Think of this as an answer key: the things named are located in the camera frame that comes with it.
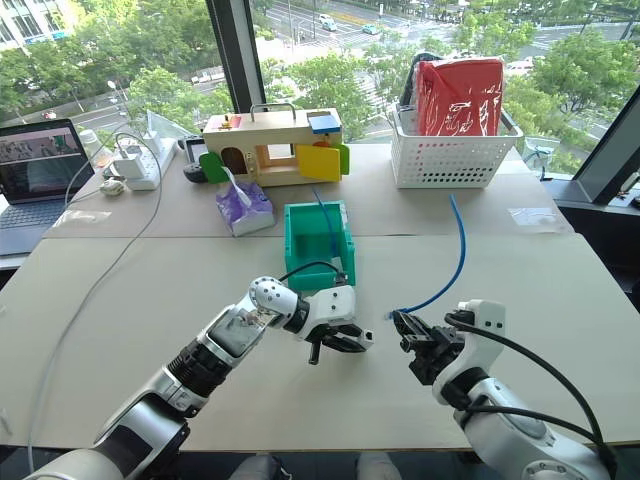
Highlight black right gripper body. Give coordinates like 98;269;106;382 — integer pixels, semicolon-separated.
399;324;469;387

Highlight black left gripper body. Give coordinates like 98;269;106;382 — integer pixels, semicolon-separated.
299;322;334;366

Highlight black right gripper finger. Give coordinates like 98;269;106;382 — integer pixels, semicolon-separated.
392;311;436;338
394;319;422;347

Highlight long blue network cable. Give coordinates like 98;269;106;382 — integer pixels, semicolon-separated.
385;193;470;321

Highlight green plastic bin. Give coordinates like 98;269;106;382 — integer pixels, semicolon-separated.
283;200;358;292

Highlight grey rounded shape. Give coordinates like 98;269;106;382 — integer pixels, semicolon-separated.
355;451;402;480
229;453;282;480

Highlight purple tissue pack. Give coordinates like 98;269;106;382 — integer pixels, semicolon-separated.
215;166;277;238

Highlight clear tape patch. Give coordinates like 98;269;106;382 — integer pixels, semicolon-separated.
508;206;560;225

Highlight white perforated plastic basket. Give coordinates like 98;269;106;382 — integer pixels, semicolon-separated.
389;106;525;190

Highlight wooden toy lock box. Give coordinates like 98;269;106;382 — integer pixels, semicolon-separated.
198;103;352;189

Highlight black handheld device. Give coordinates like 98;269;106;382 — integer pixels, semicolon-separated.
180;135;207;184

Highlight red plastic bag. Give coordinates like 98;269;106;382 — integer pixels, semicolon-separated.
415;58;506;138

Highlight white power strip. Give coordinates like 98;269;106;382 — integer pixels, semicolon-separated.
114;135;178;192

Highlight dark bag behind red bag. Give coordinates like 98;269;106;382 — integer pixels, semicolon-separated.
401;51;427;110

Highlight white power adapter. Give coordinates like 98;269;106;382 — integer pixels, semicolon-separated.
111;153;147;180

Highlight open laptop computer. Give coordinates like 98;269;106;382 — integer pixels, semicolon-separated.
0;118;97;258

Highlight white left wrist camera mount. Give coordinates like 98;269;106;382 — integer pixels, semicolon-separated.
301;285;358;337

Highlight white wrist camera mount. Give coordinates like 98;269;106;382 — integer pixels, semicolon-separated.
301;285;358;337
432;298;507;401

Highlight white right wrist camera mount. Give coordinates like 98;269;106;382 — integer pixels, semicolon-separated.
432;298;507;401

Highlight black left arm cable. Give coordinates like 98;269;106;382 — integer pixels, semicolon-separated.
278;260;349;287

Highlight short blue network cable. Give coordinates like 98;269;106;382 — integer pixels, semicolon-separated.
311;186;347;272

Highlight long white cable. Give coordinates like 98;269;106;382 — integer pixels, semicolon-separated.
25;130;165;474

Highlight dark slanted window frame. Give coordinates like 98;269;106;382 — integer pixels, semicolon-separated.
571;88;640;205

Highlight dark window frame pillar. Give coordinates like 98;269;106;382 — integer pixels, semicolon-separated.
205;0;267;116

